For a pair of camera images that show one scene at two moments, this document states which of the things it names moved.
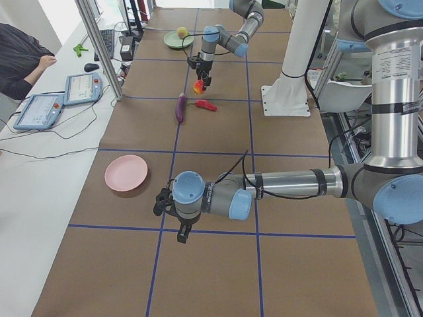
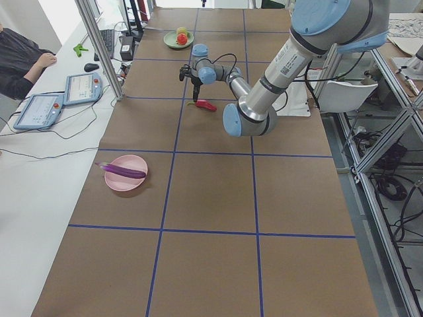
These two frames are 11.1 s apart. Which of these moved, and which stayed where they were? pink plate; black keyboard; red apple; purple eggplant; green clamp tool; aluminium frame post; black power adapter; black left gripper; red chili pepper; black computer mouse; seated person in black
Moved: red apple; purple eggplant; black left gripper
Stayed: black keyboard; aluminium frame post; green clamp tool; black power adapter; black computer mouse; red chili pepper; pink plate; seated person in black
